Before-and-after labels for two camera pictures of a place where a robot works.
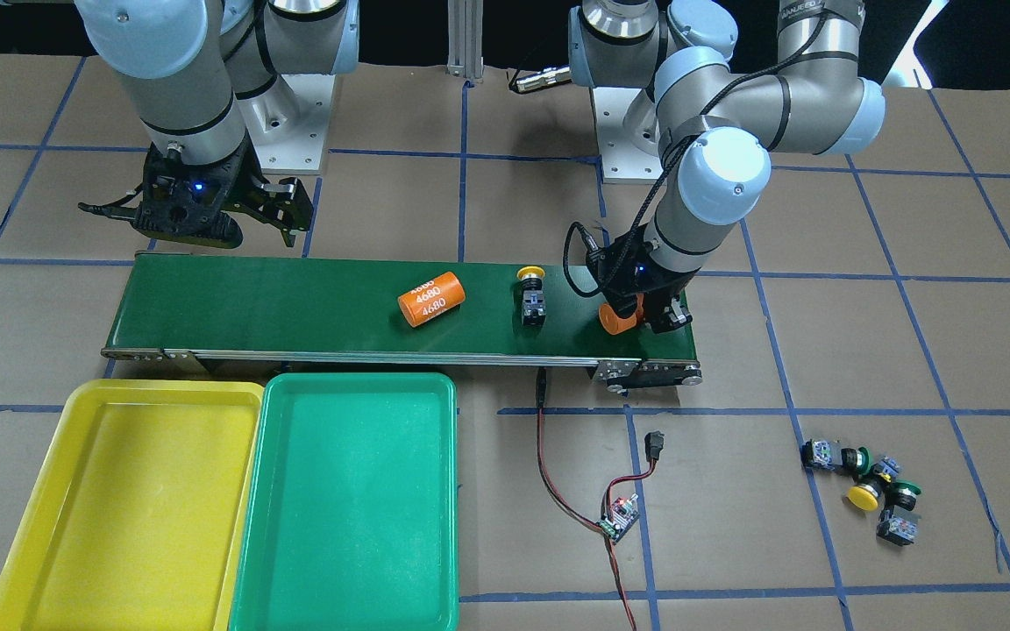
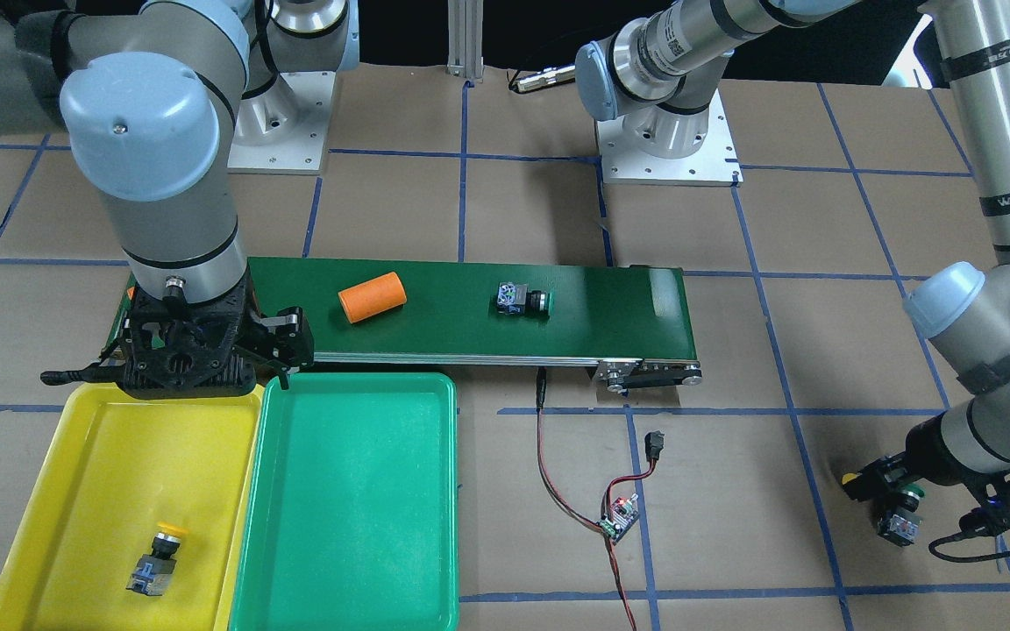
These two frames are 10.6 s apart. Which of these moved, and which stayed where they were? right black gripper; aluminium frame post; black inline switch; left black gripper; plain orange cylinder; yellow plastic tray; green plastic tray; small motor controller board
Moved: left black gripper; right black gripper; plain orange cylinder
Stayed: black inline switch; yellow plastic tray; small motor controller board; green plastic tray; aluminium frame post
